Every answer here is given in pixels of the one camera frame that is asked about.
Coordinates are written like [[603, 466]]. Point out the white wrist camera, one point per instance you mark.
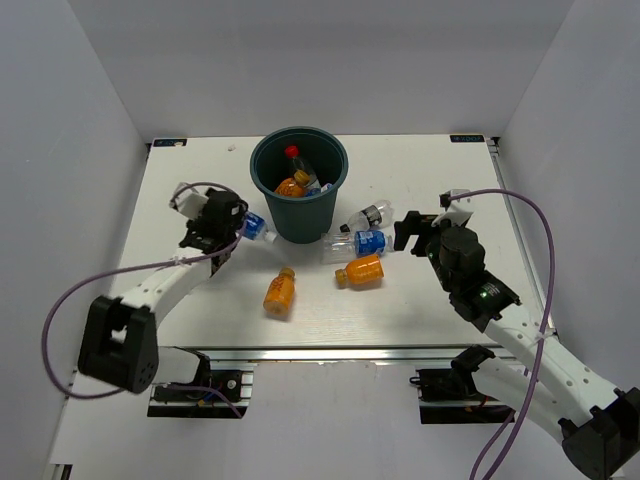
[[187, 201], [457, 212]]

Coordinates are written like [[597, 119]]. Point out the black logo sticker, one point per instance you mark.
[[169, 143], [466, 138]]

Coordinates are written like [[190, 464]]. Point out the orange bottle front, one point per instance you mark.
[[280, 293]]

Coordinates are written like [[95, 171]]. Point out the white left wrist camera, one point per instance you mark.
[[187, 201]]

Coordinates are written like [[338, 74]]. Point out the red cap clear bottle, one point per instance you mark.
[[297, 162]]

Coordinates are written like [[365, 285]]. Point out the black logo sticker left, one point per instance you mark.
[[169, 143]]

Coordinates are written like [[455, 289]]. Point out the black logo sticker right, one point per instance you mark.
[[466, 138]]

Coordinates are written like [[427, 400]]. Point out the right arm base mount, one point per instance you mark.
[[448, 396]]

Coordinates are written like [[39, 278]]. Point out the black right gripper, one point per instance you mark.
[[414, 224]]

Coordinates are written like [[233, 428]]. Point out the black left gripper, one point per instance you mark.
[[194, 224]]

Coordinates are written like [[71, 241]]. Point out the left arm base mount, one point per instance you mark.
[[210, 385]]

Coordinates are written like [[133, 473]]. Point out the blue label bottle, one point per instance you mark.
[[318, 190], [256, 229], [345, 247]]

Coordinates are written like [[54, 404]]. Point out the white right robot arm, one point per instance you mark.
[[595, 422]]

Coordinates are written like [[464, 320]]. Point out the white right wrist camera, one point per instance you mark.
[[457, 212]]

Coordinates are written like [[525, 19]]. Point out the dark teal plastic bin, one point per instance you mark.
[[300, 220]]

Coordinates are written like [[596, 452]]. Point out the black cap clear bottle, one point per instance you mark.
[[375, 216]]

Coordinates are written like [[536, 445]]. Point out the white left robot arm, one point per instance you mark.
[[120, 342]]

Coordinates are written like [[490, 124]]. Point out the orange bottle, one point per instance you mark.
[[361, 271], [295, 186], [280, 293]]

